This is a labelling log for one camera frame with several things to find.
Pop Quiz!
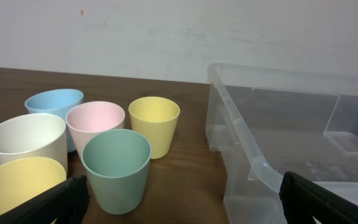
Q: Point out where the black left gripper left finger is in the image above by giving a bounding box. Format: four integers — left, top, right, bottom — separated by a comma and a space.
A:
0, 175, 90, 224

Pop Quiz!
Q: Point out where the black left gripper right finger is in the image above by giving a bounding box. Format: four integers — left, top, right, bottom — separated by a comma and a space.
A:
279, 172, 358, 224

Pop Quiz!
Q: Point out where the clear plastic storage container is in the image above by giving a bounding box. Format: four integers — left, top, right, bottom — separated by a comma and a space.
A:
206, 63, 358, 223

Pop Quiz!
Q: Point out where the green plastic cup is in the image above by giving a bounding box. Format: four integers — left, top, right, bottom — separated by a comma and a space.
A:
81, 129, 152, 215

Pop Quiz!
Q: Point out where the yellow plastic cup near gripper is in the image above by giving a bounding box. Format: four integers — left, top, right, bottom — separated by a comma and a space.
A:
0, 157, 67, 215

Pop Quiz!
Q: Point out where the white plastic cup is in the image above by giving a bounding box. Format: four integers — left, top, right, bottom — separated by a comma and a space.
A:
0, 113, 68, 172

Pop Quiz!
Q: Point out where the pink plastic cup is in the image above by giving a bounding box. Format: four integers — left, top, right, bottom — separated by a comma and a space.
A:
66, 101, 126, 157

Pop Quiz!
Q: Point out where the light blue plastic cup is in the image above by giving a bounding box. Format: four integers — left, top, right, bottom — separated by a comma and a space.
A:
24, 88, 85, 153

